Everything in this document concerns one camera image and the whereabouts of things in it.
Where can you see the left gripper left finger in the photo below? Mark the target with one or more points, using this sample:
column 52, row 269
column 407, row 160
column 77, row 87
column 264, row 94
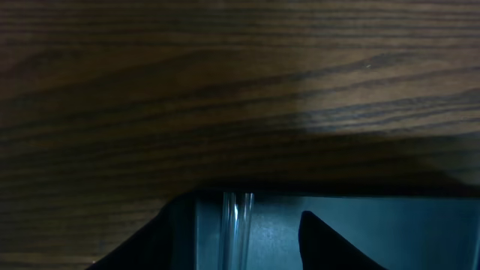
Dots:
column 157, row 243

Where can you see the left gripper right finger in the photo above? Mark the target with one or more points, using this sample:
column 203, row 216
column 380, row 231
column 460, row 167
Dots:
column 326, row 247

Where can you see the clear test tube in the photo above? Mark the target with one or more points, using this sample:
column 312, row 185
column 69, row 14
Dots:
column 236, row 232

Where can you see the black tray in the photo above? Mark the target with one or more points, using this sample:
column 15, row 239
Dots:
column 393, row 232

